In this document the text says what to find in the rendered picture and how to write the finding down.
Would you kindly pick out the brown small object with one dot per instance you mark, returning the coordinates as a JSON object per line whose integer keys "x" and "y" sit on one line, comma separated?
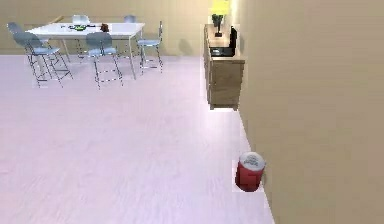
{"x": 105, "y": 27}

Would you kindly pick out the red bin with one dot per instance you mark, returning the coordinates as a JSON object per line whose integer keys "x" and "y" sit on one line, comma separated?
{"x": 248, "y": 173}

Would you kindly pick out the wooden sideboard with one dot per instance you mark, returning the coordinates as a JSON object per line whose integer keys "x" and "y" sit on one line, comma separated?
{"x": 224, "y": 75}

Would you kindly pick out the white dining table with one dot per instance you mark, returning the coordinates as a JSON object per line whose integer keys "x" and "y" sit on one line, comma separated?
{"x": 120, "y": 29}

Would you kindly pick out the black laptop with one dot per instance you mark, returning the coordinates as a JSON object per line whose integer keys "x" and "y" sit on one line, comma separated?
{"x": 228, "y": 46}

